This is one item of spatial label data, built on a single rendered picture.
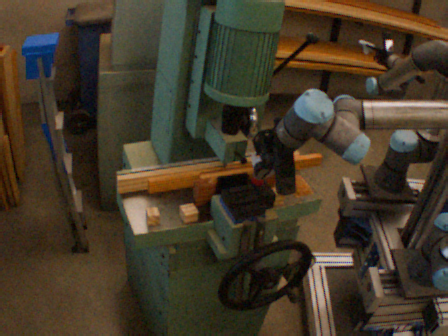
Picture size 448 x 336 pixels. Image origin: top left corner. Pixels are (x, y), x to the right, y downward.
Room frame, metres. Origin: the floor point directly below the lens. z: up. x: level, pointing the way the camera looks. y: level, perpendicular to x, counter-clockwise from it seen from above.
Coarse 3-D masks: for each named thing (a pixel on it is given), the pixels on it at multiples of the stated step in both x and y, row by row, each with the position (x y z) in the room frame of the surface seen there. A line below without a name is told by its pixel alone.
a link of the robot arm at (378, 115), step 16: (336, 112) 0.91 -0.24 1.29; (352, 112) 0.91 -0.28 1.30; (368, 112) 0.92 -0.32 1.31; (384, 112) 0.91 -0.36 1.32; (400, 112) 0.90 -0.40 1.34; (416, 112) 0.90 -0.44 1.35; (432, 112) 0.89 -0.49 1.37; (368, 128) 0.92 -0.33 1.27; (384, 128) 0.91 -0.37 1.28; (400, 128) 0.90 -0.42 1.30; (416, 128) 0.90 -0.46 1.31; (432, 128) 0.89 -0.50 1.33
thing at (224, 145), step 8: (208, 120) 1.16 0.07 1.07; (216, 120) 1.16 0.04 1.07; (208, 128) 1.15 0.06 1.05; (216, 128) 1.12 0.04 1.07; (208, 136) 1.15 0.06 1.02; (216, 136) 1.10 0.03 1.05; (224, 136) 1.08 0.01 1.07; (232, 136) 1.09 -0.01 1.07; (240, 136) 1.10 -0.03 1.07; (216, 144) 1.10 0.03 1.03; (224, 144) 1.06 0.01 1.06; (232, 144) 1.06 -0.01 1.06; (240, 144) 1.07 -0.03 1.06; (216, 152) 1.09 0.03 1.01; (224, 152) 1.05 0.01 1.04; (232, 152) 1.06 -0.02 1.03; (240, 152) 1.08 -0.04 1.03; (224, 160) 1.05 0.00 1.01; (232, 160) 1.07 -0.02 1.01
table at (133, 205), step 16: (304, 176) 1.20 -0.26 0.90; (128, 192) 0.98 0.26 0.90; (144, 192) 0.99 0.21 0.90; (160, 192) 1.00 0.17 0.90; (176, 192) 1.02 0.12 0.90; (192, 192) 1.03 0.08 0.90; (128, 208) 0.91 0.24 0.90; (144, 208) 0.92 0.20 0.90; (160, 208) 0.93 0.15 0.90; (176, 208) 0.95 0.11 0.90; (208, 208) 0.97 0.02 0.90; (272, 208) 1.01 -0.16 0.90; (288, 208) 1.04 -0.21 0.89; (304, 208) 1.07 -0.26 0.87; (128, 224) 0.86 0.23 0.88; (144, 224) 0.86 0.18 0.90; (160, 224) 0.87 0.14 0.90; (176, 224) 0.88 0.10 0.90; (192, 224) 0.89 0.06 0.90; (208, 224) 0.91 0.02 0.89; (144, 240) 0.82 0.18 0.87; (160, 240) 0.85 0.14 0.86; (176, 240) 0.87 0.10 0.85; (208, 240) 0.90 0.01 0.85; (272, 240) 0.91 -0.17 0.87; (224, 256) 0.84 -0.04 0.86
